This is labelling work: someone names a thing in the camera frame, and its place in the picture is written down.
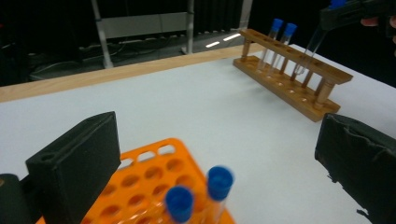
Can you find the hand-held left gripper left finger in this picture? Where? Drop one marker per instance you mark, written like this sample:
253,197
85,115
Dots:
77,161

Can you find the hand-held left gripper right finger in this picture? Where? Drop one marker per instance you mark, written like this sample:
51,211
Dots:
361,161

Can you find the blue capped glass test tube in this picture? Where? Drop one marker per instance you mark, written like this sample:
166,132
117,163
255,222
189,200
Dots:
219,183
179,203
276,24
314,46
290,29

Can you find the orange plastic test tube rack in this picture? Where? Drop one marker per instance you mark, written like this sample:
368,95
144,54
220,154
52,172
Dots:
149,174

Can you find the wooden test tube rack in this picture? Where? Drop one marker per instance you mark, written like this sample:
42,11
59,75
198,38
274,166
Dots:
295,91

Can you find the white board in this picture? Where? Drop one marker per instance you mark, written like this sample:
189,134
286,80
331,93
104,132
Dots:
218,124

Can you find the white metal stand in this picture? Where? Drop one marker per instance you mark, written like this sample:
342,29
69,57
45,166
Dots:
140,25

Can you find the light metal post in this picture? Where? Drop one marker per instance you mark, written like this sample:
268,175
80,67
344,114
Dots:
246,14

